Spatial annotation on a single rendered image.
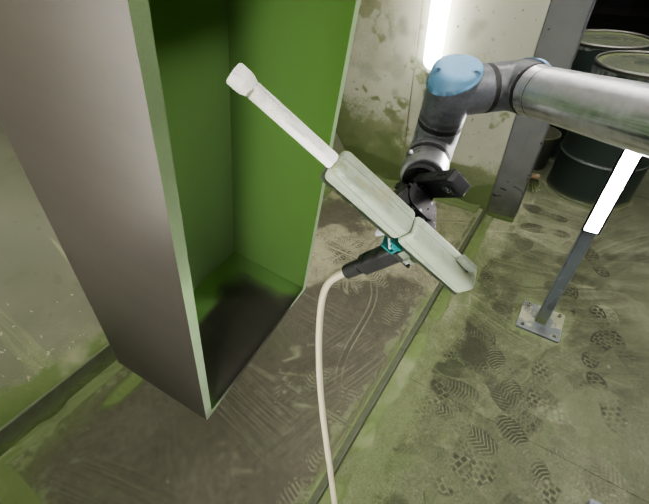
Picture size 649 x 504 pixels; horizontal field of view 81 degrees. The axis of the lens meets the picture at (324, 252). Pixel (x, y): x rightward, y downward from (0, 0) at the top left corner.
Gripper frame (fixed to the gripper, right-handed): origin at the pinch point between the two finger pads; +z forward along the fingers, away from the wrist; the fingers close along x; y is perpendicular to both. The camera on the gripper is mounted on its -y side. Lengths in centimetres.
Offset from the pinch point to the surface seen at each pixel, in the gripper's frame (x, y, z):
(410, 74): -20, 78, -198
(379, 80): -11, 98, -201
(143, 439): -15, 139, 36
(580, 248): -100, 17, -92
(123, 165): 39.6, 13.9, 12.1
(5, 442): 23, 164, 56
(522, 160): -100, 48, -177
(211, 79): 46, 43, -41
